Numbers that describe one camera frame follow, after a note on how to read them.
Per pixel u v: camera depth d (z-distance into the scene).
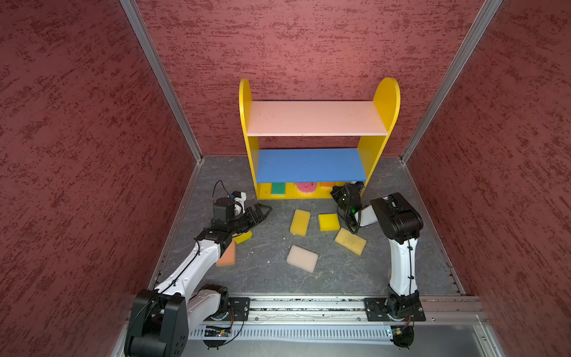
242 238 0.88
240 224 0.72
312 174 0.94
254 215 0.74
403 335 0.71
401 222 0.56
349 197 0.83
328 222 0.95
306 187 1.03
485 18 0.73
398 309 0.66
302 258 0.84
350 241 0.89
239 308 0.75
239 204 0.68
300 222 0.95
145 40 0.77
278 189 1.04
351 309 0.76
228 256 0.83
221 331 0.71
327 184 1.06
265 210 0.79
